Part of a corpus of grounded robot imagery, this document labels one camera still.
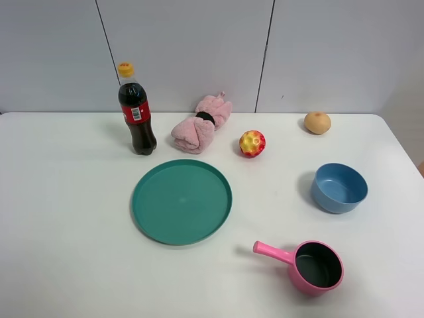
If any red yellow dimpled ball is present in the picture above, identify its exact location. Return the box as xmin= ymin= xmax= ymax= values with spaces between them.
xmin=238 ymin=131 xmax=266 ymax=158

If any cola bottle yellow cap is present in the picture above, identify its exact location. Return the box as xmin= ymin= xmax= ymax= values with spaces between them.
xmin=117 ymin=62 xmax=157 ymax=156

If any pink towel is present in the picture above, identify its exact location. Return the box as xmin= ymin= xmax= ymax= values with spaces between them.
xmin=171 ymin=91 xmax=233 ymax=154

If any potato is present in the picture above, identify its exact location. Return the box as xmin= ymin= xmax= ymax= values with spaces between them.
xmin=303 ymin=111 xmax=331 ymax=135

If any blue bowl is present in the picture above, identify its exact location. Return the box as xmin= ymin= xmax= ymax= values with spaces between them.
xmin=311 ymin=163 xmax=368 ymax=214

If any pink saucepan black inside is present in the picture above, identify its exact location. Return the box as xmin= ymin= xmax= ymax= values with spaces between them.
xmin=252 ymin=240 xmax=344 ymax=297

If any green round plate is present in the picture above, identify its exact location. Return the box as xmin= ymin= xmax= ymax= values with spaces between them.
xmin=131 ymin=159 xmax=233 ymax=246

